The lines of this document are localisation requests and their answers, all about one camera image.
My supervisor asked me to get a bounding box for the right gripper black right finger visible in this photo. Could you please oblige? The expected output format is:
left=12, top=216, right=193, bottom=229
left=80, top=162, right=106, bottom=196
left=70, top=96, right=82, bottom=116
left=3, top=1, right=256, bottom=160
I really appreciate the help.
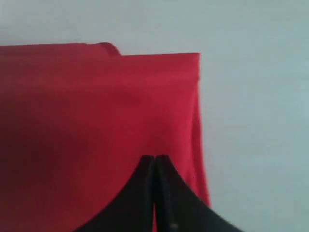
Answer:
left=154, top=155, right=242, bottom=232

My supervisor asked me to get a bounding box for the red tablecloth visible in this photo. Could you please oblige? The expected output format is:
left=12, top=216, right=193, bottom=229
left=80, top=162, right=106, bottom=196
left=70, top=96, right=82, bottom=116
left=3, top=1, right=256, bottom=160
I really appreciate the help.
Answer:
left=0, top=43, right=210, bottom=232

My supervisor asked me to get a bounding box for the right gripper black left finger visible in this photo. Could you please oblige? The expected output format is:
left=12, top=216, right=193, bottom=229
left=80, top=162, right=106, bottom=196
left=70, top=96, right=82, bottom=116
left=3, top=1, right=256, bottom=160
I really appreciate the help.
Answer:
left=75, top=155, right=155, bottom=232

